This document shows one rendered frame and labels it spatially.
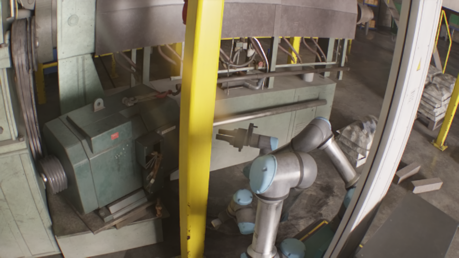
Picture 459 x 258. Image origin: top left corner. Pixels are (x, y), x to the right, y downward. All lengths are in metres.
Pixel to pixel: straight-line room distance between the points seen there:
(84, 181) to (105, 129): 0.28
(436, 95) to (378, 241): 3.59
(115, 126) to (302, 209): 1.52
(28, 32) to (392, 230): 1.75
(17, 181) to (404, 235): 1.84
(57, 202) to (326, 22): 2.52
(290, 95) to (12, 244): 2.45
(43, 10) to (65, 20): 0.20
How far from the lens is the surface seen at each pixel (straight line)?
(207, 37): 1.22
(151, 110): 1.82
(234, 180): 2.73
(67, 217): 2.02
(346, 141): 3.27
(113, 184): 1.76
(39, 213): 1.97
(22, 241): 2.14
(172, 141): 1.91
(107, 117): 1.70
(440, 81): 5.09
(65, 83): 2.19
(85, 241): 2.05
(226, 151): 2.77
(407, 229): 1.39
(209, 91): 1.30
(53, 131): 1.73
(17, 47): 1.54
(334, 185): 2.89
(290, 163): 1.11
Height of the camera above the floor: 1.68
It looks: 30 degrees down
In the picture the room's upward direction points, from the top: 5 degrees clockwise
